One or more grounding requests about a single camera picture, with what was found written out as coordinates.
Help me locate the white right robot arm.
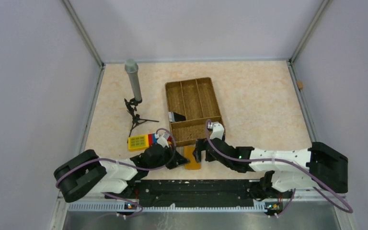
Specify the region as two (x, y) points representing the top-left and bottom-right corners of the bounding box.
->
(193, 120), (348, 197)

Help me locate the yellow leather card holder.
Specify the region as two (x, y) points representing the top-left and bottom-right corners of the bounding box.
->
(183, 146), (201, 170)

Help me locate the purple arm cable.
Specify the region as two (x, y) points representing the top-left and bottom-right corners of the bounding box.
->
(205, 119), (354, 218)
(55, 127), (178, 219)

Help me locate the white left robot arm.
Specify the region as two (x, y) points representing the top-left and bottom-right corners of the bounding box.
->
(54, 132), (190, 203)

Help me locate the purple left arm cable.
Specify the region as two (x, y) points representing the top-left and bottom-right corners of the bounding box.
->
(55, 127), (178, 219)

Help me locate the stack of black cards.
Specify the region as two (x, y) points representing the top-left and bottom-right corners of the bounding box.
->
(168, 112), (186, 123)

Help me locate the woven wicker divided tray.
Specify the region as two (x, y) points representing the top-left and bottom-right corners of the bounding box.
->
(165, 77), (224, 147)

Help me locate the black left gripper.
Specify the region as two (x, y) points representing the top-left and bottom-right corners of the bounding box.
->
(148, 143), (189, 170)

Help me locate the blue toy block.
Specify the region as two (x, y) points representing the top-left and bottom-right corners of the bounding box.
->
(152, 133), (159, 143)

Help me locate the yellow green window block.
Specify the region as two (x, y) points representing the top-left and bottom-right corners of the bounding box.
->
(127, 135), (150, 152)

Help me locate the small brown corner object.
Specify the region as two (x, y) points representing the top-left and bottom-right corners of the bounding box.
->
(296, 81), (303, 90)

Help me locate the grey microphone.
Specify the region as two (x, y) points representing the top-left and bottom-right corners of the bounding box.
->
(125, 58), (142, 103)

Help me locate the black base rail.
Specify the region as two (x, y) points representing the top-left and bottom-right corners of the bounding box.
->
(120, 179), (286, 210)

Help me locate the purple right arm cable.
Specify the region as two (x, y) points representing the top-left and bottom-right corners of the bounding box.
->
(205, 119), (354, 218)

